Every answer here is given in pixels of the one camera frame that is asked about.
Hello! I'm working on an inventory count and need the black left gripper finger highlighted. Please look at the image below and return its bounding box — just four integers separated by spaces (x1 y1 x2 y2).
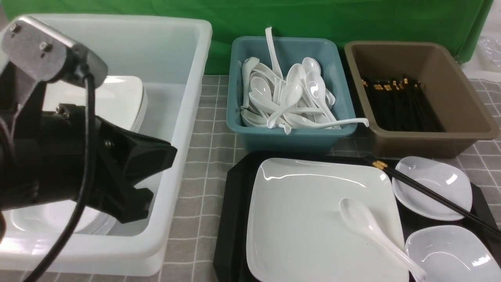
100 118 178 185
86 164 154 224

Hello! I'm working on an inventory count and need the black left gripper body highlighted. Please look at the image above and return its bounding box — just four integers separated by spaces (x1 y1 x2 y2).
1 63 104 211

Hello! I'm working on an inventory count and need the white square rice plate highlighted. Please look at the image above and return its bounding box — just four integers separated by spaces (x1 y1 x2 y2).
246 158 409 282

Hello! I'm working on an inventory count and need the white ceramic soup spoon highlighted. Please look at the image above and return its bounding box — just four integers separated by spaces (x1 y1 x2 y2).
339 198 428 282

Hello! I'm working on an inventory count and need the white bowl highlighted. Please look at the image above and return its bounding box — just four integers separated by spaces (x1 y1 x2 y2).
405 225 501 282
392 156 472 221

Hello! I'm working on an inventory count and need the black chopstick pair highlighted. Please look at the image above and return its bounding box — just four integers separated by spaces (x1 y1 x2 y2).
363 155 501 237

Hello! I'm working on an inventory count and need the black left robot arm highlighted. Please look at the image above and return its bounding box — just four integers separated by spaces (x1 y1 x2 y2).
1 62 177 238

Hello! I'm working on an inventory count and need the stack of white square plates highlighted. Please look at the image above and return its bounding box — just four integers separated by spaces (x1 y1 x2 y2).
43 76 148 132

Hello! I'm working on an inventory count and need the stack of white bowls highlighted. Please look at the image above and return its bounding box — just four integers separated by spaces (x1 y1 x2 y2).
4 200 117 235

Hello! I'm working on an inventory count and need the grey checked tablecloth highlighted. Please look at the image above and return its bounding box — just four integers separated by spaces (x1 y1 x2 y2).
0 75 501 282

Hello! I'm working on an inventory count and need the white spoon over bin edge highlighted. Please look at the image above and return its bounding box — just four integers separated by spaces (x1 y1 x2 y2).
283 114 370 129

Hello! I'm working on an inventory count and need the long upright white spoon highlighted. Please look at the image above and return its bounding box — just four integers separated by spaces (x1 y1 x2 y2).
265 27 283 79

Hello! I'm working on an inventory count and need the pile of white spoons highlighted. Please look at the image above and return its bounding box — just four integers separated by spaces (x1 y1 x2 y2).
240 57 337 135

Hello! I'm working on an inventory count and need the teal plastic spoon bin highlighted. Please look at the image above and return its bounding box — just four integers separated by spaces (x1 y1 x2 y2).
227 36 357 154

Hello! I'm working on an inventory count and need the pile of black chopsticks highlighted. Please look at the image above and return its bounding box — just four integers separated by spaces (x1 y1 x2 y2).
361 75 445 132

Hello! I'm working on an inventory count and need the brown plastic chopstick bin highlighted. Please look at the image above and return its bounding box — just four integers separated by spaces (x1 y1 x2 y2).
344 41 499 158

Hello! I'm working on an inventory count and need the green backdrop cloth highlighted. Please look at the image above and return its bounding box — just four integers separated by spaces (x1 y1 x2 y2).
1 0 493 74

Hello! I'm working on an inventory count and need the black left camera cable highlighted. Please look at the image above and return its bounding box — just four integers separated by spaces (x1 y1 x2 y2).
22 72 98 282

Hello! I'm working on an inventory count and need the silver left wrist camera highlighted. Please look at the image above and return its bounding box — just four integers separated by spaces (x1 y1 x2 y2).
1 15 108 88

